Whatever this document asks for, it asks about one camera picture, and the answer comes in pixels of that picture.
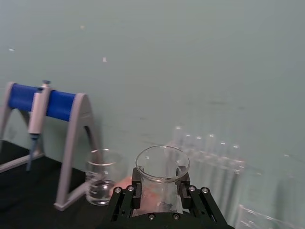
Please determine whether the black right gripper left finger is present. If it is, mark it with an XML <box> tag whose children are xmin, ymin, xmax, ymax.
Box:
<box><xmin>108</xmin><ymin>167</ymin><xmax>143</xmax><ymax>217</ymax></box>

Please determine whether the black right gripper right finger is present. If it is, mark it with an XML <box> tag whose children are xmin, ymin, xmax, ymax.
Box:
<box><xmin>177</xmin><ymin>167</ymin><xmax>227</xmax><ymax>225</ymax></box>

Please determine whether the clear glass conical flask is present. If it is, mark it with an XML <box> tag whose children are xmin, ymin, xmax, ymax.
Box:
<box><xmin>135</xmin><ymin>145</ymin><xmax>191</xmax><ymax>215</ymax></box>

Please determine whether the clear glass beaker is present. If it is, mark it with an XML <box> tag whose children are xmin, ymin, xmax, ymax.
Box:
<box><xmin>85</xmin><ymin>148</ymin><xmax>122</xmax><ymax>207</ymax></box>

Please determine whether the clear acrylic test tube rack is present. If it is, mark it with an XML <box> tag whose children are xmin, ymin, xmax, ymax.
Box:
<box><xmin>166</xmin><ymin>140</ymin><xmax>247</xmax><ymax>215</ymax></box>

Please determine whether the clear glass test tube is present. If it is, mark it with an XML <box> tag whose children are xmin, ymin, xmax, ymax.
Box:
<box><xmin>173</xmin><ymin>125</ymin><xmax>183</xmax><ymax>153</ymax></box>
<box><xmin>230</xmin><ymin>144</ymin><xmax>241</xmax><ymax>210</ymax></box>
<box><xmin>218</xmin><ymin>142</ymin><xmax>229</xmax><ymax>206</ymax></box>
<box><xmin>205</xmin><ymin>133</ymin><xmax>217</xmax><ymax>198</ymax></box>
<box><xmin>183</xmin><ymin>134</ymin><xmax>194</xmax><ymax>187</ymax></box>
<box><xmin>193</xmin><ymin>135</ymin><xmax>203</xmax><ymax>191</ymax></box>

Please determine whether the clear plastic box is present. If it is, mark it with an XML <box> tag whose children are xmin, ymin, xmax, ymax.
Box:
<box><xmin>237</xmin><ymin>202</ymin><xmax>305</xmax><ymax>229</ymax></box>

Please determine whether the grey pipette stand blue bar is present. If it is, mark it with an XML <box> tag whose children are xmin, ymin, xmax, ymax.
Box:
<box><xmin>0</xmin><ymin>81</ymin><xmax>103</xmax><ymax>211</ymax></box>

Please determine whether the black table cloth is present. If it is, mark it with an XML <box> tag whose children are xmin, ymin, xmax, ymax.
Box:
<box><xmin>0</xmin><ymin>140</ymin><xmax>135</xmax><ymax>229</ymax></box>

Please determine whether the grey and blue pipette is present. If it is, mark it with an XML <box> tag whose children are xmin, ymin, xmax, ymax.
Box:
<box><xmin>25</xmin><ymin>80</ymin><xmax>52</xmax><ymax>172</ymax></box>

